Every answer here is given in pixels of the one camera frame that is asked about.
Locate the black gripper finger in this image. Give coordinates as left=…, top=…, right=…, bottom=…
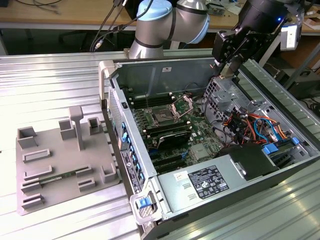
left=229, top=55, right=248, bottom=76

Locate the black RAM slot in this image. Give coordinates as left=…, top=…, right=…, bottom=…
left=129, top=93, right=173, bottom=104
left=146, top=128, right=193, bottom=139
left=130, top=96, right=174, bottom=106
left=131, top=99, right=175, bottom=109
left=142, top=120, right=189, bottom=131
left=145, top=125, right=191, bottom=136
left=143, top=123, right=190, bottom=133
left=128, top=90, right=172, bottom=101

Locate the CPU socket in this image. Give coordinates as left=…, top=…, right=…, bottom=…
left=149, top=106, right=177, bottom=126

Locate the black expansion slot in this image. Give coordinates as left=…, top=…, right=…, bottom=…
left=150, top=154, right=185, bottom=166
left=152, top=161, right=188, bottom=175

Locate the silver drive cage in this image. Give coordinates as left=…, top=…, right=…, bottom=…
left=203, top=76, right=251, bottom=126

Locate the grey metal device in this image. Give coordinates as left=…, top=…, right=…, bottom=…
left=209, top=1, right=227, bottom=16

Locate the cardboard piece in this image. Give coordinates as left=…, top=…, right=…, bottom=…
left=304, top=17, right=320, bottom=30

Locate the metal socket cover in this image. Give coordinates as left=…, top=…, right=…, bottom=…
left=169, top=93, right=195, bottom=121

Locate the open PC case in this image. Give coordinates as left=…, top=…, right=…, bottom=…
left=98, top=55, right=320, bottom=240

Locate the green motherboard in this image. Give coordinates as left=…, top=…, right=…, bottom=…
left=127, top=89, right=226, bottom=176

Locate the blue disk carrier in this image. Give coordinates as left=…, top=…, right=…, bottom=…
left=261, top=142, right=280, bottom=156

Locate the silver chipset heatsink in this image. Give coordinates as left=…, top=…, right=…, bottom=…
left=190, top=144, right=213, bottom=161

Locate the black plastic cover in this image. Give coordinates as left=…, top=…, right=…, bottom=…
left=215, top=144, right=280, bottom=182

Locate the black graphics card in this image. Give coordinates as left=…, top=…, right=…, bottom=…
left=156, top=131, right=191, bottom=152

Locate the silver power supply unit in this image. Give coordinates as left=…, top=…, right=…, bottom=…
left=156, top=153, right=251, bottom=214

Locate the blue case latch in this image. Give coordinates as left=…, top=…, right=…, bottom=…
left=136, top=197, right=154, bottom=208

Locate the wooden desk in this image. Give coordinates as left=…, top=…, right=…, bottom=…
left=0, top=0, right=320, bottom=35

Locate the grey parts rack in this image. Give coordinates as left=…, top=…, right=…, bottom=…
left=15, top=104, right=121, bottom=216

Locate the green RAM stick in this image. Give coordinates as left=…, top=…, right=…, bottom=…
left=39, top=170, right=78, bottom=185

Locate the coloured power wire bundle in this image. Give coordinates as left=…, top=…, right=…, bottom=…
left=223, top=111, right=294, bottom=151

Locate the blue data wire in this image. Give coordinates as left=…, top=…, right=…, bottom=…
left=252, top=116, right=279, bottom=144

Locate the thick black cable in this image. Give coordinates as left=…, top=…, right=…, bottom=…
left=111, top=14, right=141, bottom=35

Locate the thin cable with metal plug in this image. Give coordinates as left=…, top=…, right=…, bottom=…
left=89, top=0, right=120, bottom=53

